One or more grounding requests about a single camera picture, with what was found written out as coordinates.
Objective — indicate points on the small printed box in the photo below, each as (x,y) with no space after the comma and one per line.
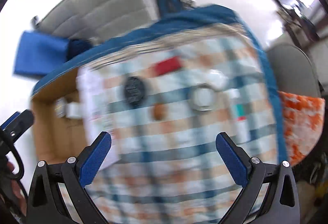
(60,108)

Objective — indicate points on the white tube with teal label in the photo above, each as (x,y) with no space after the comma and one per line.
(239,121)

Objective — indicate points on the grey chair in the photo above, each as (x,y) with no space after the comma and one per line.
(292,70)

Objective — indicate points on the person's left hand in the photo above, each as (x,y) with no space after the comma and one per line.
(10,167)

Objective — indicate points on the dark blue bundle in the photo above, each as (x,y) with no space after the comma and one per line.
(79,48)

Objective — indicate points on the white paper sheet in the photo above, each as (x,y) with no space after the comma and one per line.
(92,101)

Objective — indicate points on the small brown object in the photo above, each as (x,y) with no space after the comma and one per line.
(158,112)

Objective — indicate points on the grey sofa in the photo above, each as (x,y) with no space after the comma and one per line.
(102,3)

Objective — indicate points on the red flat object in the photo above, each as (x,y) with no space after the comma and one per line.
(167,66)

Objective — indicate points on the plaid cloth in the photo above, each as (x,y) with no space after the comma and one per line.
(179,162)

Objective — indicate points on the clear glass with metal rim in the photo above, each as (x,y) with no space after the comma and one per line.
(192,101)

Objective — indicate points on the orange and white cushion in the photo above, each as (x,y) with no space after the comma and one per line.
(299,121)

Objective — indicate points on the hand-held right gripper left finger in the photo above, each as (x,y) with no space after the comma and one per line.
(93,162)

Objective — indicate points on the black metal frame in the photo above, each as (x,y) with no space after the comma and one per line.
(294,11)

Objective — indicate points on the cardboard box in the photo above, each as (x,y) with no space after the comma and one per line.
(46,136)

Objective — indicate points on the white round container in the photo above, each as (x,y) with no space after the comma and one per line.
(217,79)

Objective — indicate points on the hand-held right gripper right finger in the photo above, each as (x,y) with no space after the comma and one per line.
(233,162)

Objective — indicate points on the white small box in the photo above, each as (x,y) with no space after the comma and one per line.
(74,110)

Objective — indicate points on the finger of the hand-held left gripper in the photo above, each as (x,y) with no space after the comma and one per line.
(20,121)

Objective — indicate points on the black round lid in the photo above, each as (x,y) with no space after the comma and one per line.
(133,90)

